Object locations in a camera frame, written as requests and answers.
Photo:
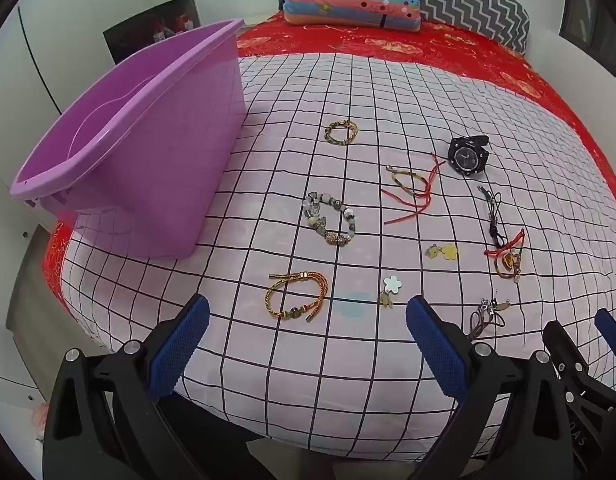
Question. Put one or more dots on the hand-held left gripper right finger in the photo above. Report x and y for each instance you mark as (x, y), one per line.
(438, 345)

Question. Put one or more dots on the red patterned bed sheet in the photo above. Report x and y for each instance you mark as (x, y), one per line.
(388, 42)

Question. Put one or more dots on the yellow flower charm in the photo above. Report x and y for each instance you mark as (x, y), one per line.
(450, 253)

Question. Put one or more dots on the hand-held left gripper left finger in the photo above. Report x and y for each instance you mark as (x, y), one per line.
(180, 340)

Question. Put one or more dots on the dark window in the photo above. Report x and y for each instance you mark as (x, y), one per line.
(590, 25)

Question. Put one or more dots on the black wrist watch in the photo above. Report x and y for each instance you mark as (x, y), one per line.
(468, 159)

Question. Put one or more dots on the colourful dotted pillow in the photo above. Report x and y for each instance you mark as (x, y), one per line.
(348, 5)

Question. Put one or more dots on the silver flower charm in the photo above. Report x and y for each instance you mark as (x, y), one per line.
(390, 284)

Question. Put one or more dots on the purple plastic tub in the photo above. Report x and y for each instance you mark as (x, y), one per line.
(138, 160)

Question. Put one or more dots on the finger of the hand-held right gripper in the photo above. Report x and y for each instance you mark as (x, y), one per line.
(610, 327)
(568, 350)

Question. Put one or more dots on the cluttered wardrobe niche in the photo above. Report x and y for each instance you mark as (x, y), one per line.
(148, 35)

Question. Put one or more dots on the red plastic bag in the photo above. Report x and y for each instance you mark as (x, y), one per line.
(40, 420)

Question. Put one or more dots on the pink checked bed sheet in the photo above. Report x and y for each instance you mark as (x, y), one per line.
(338, 385)

